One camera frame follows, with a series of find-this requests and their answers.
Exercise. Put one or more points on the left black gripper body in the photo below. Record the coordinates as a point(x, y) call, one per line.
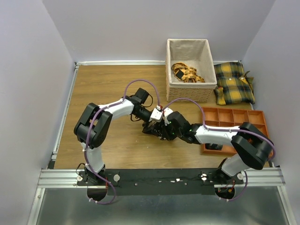
point(143, 115)

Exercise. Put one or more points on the wicker basket with liner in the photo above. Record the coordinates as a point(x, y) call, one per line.
point(195, 53)

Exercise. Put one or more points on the yellow plaid shirt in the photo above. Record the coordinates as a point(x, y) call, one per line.
point(234, 86)

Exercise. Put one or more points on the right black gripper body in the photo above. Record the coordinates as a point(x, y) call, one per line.
point(172, 133)

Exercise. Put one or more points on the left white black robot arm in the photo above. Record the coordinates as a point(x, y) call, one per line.
point(94, 123)

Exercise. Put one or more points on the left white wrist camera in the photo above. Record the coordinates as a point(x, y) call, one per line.
point(157, 114)

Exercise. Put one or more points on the rolled dark floral tie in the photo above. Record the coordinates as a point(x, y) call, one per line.
point(212, 146)

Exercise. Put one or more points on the orange patterned tie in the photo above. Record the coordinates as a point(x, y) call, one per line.
point(186, 74)

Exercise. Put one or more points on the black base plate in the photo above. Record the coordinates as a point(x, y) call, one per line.
point(167, 181)

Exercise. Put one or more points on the black floral tie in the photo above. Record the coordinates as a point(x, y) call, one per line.
point(158, 131)

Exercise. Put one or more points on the aluminium frame rail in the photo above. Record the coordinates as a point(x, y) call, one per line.
point(51, 178)

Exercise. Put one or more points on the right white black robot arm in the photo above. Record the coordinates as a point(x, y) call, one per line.
point(253, 148)

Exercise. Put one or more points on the orange compartment tray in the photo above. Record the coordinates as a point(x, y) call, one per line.
point(225, 117)

